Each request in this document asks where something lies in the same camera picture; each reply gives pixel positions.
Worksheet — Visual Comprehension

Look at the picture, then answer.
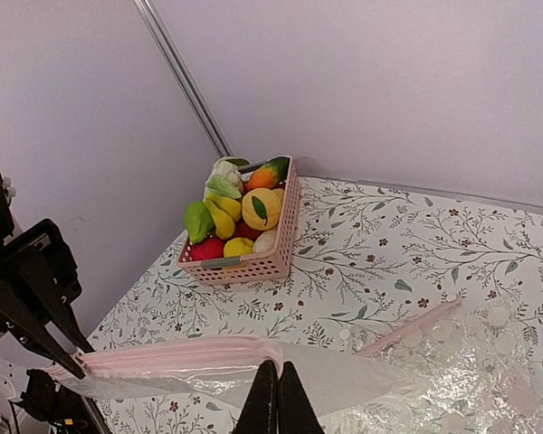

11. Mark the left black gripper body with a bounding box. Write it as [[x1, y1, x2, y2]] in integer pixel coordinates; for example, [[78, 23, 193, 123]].
[[0, 176, 71, 348]]

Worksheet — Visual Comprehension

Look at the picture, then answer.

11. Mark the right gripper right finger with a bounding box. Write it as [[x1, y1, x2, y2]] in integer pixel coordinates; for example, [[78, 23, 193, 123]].
[[277, 362, 324, 434]]

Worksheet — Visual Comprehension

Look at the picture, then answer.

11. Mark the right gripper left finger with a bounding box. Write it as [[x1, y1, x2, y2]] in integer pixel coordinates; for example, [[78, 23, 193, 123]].
[[232, 360, 278, 434]]

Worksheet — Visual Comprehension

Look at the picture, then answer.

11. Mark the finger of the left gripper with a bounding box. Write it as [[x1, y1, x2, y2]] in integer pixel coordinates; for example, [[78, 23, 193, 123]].
[[0, 281, 85, 379], [14, 250, 93, 353]]

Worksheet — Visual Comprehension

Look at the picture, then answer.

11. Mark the pink dotted zip bag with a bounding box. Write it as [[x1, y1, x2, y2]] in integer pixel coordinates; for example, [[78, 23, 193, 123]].
[[46, 335, 428, 433]]

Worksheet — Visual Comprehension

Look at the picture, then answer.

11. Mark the crinkled clear zip bag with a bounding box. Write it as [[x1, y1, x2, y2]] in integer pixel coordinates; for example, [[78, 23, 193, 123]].
[[327, 298, 543, 433]]

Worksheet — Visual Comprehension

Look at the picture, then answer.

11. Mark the pink plastic basket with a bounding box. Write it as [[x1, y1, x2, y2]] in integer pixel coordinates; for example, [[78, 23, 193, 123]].
[[178, 156, 300, 285]]

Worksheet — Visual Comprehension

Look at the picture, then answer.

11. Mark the green plush pepper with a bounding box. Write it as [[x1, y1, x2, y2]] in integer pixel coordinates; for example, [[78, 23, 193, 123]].
[[184, 201, 214, 244]]

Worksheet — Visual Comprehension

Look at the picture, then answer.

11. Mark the yellow plush lemon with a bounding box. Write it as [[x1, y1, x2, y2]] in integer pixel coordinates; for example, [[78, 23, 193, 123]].
[[224, 237, 254, 258]]

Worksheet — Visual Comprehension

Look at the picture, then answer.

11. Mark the floral tablecloth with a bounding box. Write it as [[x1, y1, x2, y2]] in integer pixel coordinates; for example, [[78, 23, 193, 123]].
[[90, 178, 543, 433]]

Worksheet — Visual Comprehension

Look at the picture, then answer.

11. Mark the red plush tomato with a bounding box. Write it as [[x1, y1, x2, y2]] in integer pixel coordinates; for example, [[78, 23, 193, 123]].
[[190, 238, 225, 261]]

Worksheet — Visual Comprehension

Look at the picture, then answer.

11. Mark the beige plush garlic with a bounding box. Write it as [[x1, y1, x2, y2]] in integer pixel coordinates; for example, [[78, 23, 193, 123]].
[[252, 229, 277, 253]]

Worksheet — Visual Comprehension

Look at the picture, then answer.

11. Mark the yellow plush banana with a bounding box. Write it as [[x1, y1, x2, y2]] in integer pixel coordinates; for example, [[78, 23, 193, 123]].
[[204, 193, 242, 240]]

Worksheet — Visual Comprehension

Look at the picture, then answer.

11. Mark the yellow plush peach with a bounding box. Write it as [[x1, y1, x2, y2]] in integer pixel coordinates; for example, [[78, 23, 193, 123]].
[[242, 188, 282, 231]]

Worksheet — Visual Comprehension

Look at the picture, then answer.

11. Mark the white plush cauliflower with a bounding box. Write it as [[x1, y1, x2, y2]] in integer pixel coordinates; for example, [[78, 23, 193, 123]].
[[204, 157, 243, 199]]

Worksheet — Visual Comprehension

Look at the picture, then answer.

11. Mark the orange plush carrot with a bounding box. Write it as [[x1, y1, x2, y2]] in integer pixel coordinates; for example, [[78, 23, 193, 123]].
[[247, 156, 290, 190]]

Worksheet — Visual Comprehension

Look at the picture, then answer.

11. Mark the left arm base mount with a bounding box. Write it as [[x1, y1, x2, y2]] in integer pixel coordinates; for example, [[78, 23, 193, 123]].
[[14, 369, 99, 434]]

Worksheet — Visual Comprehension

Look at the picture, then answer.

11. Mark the left aluminium frame post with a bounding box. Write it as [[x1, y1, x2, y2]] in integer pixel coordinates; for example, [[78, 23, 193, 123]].
[[133, 0, 233, 157]]

